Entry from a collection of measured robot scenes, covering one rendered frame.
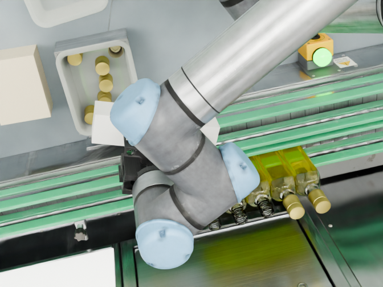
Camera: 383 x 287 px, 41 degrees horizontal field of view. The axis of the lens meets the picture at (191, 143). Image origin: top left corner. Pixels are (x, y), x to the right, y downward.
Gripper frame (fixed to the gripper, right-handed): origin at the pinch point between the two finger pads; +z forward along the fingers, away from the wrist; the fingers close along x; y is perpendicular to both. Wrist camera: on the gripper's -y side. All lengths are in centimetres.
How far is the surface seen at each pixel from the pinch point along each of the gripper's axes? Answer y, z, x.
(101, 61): 10.4, 28.9, -1.9
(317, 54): -40.9, 25.5, -12.3
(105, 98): 8.2, 28.5, 7.4
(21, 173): 26.6, 23.9, 28.1
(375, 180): -65, 18, 18
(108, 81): 8.1, 28.5, 2.8
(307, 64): -40.3, 27.6, -8.9
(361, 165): -62, 22, 16
